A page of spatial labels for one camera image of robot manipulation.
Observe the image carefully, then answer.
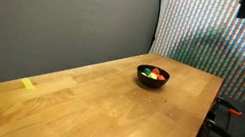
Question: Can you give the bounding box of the grey fabric backdrop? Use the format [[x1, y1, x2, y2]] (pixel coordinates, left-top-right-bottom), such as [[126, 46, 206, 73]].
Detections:
[[0, 0, 163, 137]]

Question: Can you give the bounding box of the black round bowl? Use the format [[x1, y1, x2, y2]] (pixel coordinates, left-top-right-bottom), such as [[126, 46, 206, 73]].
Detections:
[[134, 62, 172, 91]]

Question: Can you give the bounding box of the yellow tape strip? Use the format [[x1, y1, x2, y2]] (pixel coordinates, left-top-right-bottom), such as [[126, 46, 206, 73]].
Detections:
[[19, 77, 37, 92]]

